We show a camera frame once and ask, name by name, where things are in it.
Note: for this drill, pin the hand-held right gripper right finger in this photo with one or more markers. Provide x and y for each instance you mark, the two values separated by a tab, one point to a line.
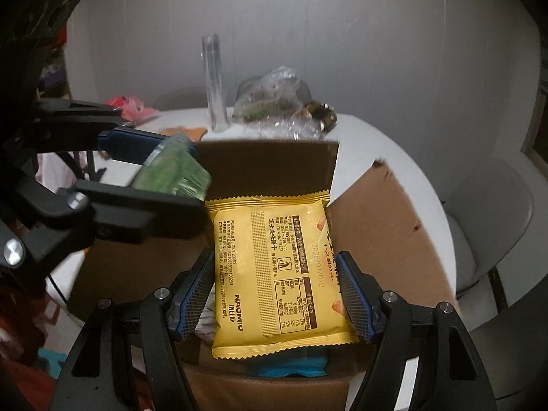
355	295

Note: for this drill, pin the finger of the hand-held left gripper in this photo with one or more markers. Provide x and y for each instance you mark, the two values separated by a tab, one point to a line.
124	141
128	218

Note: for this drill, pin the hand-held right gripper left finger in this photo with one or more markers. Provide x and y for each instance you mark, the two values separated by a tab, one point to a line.
195	295

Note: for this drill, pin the green snack packet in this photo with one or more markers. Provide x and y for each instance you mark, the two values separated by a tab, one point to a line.
175	171

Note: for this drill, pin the brown cardboard box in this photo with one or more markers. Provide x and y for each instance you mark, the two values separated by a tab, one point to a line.
372	222

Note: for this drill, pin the yellow snack packet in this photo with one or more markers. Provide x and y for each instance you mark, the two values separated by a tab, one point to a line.
274	274

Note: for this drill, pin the blue snack packet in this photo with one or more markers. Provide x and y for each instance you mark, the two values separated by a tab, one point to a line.
291	366

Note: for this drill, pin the pink plastic bag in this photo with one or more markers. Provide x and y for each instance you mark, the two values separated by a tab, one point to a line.
132	107

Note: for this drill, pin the wooden coaster with dark disc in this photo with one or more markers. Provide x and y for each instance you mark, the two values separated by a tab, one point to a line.
180	132

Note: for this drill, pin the clear film roll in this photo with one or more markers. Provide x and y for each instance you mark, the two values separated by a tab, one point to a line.
215	85

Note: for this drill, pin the clear bag of vegetables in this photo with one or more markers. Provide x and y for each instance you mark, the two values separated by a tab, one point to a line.
269	94

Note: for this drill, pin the crumpled clear plastic wrap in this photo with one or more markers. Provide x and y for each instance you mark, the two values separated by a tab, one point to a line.
287	130

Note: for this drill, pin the person's red clothing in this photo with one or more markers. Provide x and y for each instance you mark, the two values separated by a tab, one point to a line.
21	342

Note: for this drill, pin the gold crumpled wrapper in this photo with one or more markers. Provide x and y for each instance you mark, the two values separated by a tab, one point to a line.
321	113

